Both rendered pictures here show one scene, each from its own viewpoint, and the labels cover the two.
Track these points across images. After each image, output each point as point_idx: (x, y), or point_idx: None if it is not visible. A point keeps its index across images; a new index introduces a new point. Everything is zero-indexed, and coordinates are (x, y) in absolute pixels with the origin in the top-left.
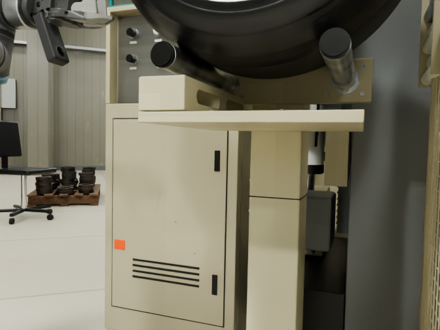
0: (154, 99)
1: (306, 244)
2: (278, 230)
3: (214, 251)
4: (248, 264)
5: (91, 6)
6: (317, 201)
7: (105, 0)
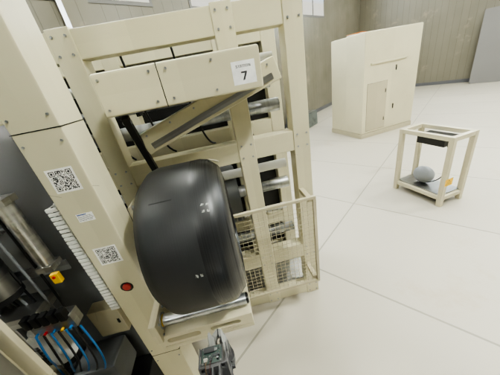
0: (251, 311)
1: (132, 364)
2: None
3: None
4: (190, 368)
5: (223, 335)
6: (123, 343)
7: (209, 332)
